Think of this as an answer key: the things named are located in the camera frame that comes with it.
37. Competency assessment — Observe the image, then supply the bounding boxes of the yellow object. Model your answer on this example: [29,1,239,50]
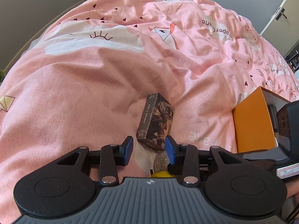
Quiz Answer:
[151,171,175,178]

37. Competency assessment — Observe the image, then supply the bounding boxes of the silver round tin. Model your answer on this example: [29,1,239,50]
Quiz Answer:
[153,150,170,173]

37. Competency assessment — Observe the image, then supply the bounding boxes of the orange cardboard box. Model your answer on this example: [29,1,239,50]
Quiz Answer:
[233,86,289,153]

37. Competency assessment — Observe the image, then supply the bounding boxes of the black photo card box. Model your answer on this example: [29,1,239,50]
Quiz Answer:
[136,93,174,150]

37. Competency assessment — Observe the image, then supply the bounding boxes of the pink patterned duvet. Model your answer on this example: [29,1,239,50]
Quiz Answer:
[1,0,298,223]

